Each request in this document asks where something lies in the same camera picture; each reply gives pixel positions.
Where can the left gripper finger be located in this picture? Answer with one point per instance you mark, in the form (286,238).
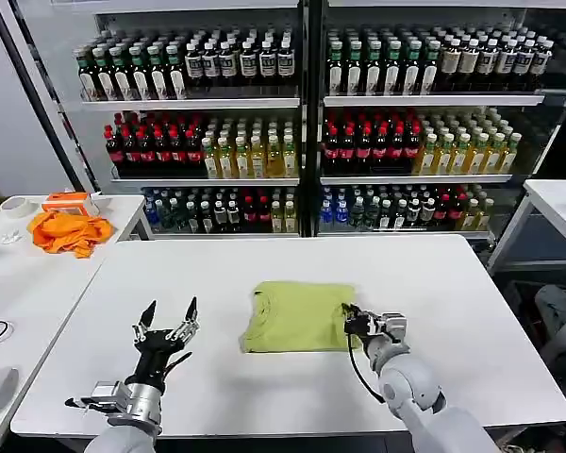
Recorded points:
(144,325)
(188,325)

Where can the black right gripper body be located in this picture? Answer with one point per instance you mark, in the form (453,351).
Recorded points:
(369,325)

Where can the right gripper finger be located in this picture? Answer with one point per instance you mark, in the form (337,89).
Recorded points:
(352,326)
(351,311)

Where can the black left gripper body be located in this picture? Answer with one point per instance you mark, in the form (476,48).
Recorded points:
(155,356)

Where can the light green shirt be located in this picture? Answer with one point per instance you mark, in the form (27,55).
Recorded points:
(297,316)

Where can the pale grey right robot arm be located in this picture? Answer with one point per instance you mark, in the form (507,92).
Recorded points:
(415,387)

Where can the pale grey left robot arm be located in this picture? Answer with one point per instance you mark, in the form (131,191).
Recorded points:
(132,406)

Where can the white side desk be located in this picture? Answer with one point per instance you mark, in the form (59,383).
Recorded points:
(134,222)

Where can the orange crumpled cloth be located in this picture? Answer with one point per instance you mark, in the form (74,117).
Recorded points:
(68,233)

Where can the orange and white box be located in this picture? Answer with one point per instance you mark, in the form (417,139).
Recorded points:
(67,203)

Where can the grey computer mouse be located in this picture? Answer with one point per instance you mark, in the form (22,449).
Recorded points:
(0,391)

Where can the small white crumpled object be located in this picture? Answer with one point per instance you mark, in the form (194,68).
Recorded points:
(9,236)

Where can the white tape roll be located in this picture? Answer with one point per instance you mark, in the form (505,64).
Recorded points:
(7,209)

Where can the grey office chair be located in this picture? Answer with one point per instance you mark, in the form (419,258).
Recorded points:
(559,307)

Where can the white table with grey legs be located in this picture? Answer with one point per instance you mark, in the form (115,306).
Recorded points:
(547,198)

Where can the bottle shelf with wide bay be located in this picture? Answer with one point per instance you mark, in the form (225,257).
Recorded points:
(420,101)

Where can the bottle shelf with narrow bay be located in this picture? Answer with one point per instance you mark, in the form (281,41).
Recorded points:
(198,104)

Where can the thin black slanted pole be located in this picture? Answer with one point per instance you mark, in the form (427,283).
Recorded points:
(59,108)

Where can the thick black slanted pole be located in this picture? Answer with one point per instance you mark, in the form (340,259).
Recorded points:
(38,99)

